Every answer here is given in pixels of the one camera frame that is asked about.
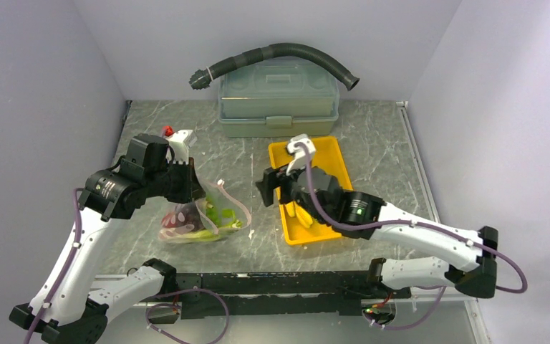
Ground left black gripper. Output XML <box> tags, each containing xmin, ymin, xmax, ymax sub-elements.
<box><xmin>145</xmin><ymin>156</ymin><xmax>206</xmax><ymax>204</ymax></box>

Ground purple toy eggplant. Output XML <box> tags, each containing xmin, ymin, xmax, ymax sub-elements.
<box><xmin>171</xmin><ymin>202</ymin><xmax>206</xmax><ymax>231</ymax></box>

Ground red toy grapes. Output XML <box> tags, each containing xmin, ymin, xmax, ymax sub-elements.
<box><xmin>161</xmin><ymin>211</ymin><xmax>186</xmax><ymax>229</ymax></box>

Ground clear zip top bag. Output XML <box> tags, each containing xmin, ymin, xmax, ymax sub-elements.
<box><xmin>165</xmin><ymin>179</ymin><xmax>251</xmax><ymax>233</ymax></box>

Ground green toy grapes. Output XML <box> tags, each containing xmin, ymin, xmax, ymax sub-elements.
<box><xmin>206</xmin><ymin>197</ymin><xmax>243</xmax><ymax>228</ymax></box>

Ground yellow plastic tray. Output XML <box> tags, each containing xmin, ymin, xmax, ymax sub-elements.
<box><xmin>268</xmin><ymin>136</ymin><xmax>353</xmax><ymax>246</ymax></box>

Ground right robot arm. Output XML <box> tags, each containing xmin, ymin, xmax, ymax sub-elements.
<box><xmin>255</xmin><ymin>166</ymin><xmax>498</xmax><ymax>299</ymax></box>

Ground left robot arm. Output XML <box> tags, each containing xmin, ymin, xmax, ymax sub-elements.
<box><xmin>9</xmin><ymin>130</ymin><xmax>205</xmax><ymax>343</ymax></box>

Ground yellow toy bananas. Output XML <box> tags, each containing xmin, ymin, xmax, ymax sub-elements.
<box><xmin>284</xmin><ymin>202</ymin><xmax>314</xmax><ymax>229</ymax></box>

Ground grey plastic storage box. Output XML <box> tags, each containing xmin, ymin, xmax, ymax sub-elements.
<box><xmin>218</xmin><ymin>59</ymin><xmax>339</xmax><ymax>138</ymax></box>

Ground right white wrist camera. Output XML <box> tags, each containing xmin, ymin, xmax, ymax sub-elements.
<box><xmin>286</xmin><ymin>133</ymin><xmax>317</xmax><ymax>176</ymax></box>

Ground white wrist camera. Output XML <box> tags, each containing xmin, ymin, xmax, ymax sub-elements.
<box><xmin>286</xmin><ymin>133</ymin><xmax>317</xmax><ymax>176</ymax></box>
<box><xmin>161</xmin><ymin>125</ymin><xmax>197</xmax><ymax>163</ymax></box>

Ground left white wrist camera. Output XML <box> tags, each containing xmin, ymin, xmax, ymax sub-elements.
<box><xmin>161</xmin><ymin>125</ymin><xmax>197</xmax><ymax>163</ymax></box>

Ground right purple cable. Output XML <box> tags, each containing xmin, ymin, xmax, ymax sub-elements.
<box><xmin>296</xmin><ymin>142</ymin><xmax>529</xmax><ymax>332</ymax></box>

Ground black corrugated hose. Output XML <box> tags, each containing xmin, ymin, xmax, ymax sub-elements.
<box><xmin>188</xmin><ymin>42</ymin><xmax>360</xmax><ymax>92</ymax></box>

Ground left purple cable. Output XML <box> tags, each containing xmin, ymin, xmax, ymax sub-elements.
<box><xmin>21</xmin><ymin>188</ymin><xmax>86</xmax><ymax>344</ymax></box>

